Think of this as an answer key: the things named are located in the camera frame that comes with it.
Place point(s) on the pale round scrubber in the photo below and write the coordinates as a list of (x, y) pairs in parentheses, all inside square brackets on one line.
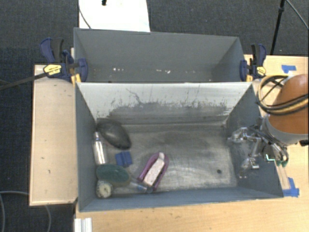
[(103, 190)]

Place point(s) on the pale wood board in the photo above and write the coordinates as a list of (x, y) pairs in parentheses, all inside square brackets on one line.
[(53, 141)]

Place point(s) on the purple and white packet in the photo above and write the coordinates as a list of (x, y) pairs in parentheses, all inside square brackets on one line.
[(154, 171)]

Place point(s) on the grey metal bin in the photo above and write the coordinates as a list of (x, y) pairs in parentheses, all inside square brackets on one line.
[(154, 57)]

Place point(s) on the dark grey oval object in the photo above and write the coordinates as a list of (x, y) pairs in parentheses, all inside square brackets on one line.
[(114, 134)]

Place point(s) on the small blue block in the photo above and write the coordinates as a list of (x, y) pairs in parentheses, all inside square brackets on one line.
[(123, 159)]

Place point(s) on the clear tube with blue end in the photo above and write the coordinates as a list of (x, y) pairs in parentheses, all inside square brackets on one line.
[(141, 187)]

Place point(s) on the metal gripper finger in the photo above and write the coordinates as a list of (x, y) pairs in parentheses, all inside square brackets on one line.
[(239, 134), (251, 162)]

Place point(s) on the black cylinder on white bracket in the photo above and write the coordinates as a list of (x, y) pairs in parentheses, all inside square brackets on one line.
[(304, 142)]

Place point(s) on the clear plastic bottle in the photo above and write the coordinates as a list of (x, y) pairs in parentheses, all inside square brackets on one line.
[(99, 151)]

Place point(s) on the dark green oval sponge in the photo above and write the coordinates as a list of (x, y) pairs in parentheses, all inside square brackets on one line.
[(112, 174)]

